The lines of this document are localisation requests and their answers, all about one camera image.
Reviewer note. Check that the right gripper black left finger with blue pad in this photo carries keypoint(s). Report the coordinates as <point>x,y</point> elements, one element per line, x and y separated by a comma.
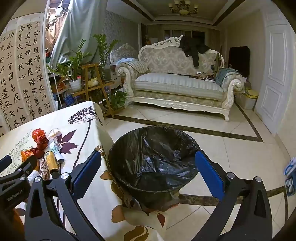
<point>42,220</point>

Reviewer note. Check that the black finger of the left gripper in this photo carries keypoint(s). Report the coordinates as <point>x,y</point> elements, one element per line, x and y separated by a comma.
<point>25,168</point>

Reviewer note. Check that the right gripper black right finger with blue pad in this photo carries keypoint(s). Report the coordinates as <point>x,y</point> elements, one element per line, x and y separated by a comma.
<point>253,220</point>

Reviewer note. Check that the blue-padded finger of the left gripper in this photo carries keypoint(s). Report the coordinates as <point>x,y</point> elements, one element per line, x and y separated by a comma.
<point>5,162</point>

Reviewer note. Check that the yellow tube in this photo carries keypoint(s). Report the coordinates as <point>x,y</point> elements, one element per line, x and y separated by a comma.
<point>52,163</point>

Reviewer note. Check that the white blue tube packaging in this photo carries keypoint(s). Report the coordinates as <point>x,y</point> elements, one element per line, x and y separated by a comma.
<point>55,148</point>

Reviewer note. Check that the orange-red plastic wrapper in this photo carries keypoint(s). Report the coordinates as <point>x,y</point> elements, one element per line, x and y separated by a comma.
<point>40,138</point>

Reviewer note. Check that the orange plastic wrapper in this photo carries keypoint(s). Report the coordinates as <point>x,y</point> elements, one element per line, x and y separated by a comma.
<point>26,155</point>

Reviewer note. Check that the dark red wrapper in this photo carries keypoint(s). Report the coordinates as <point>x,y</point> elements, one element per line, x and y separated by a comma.
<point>38,151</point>

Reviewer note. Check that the black bag lined trash bin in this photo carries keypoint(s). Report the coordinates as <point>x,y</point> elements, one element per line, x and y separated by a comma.
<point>152,164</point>

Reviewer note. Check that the floral cream tablecloth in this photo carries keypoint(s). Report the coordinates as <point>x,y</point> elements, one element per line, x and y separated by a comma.
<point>82,129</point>

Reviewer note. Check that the blue white slipper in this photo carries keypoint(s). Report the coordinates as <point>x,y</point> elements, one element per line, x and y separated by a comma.
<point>290,174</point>

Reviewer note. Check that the calligraphy folding screen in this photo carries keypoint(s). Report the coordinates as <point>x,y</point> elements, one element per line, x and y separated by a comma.
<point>25,88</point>

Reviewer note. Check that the potted plant white pot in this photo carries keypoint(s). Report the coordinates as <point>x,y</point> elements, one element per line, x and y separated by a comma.
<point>71,69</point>

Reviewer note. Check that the wooden plant stand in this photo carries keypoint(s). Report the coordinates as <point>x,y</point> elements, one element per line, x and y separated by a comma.
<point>101,86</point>

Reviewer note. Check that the small leafy floor plant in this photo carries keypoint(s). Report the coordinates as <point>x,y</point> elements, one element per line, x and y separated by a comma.
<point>117,99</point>

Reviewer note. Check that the white storage box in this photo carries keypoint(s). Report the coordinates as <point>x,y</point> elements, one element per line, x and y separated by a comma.
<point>245,102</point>

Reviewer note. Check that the tall green potted plant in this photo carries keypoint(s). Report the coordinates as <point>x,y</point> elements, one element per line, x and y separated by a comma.
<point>104,49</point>

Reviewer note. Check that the teal blanket on armrest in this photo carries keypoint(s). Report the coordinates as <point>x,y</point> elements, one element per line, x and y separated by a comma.
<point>223,73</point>

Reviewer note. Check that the ornate grey armchair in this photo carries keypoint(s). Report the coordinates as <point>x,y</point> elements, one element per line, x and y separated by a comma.
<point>124,51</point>

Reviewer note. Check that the black suitcase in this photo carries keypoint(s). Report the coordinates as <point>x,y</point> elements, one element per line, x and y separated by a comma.
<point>239,59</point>

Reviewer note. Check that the grey-green curtain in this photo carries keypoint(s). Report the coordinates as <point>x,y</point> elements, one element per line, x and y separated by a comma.
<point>85,18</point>

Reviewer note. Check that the ornate white grey sofa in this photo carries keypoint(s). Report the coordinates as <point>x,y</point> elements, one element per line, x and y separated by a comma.
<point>162,75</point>

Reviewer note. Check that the black jacket on sofa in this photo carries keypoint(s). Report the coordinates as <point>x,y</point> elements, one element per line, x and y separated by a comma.
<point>192,47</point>

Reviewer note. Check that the white panel door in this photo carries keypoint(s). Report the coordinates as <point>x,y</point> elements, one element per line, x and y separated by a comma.
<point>278,70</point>

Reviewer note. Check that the ceiling chandelier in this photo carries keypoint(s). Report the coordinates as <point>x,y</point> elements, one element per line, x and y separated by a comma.
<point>183,8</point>

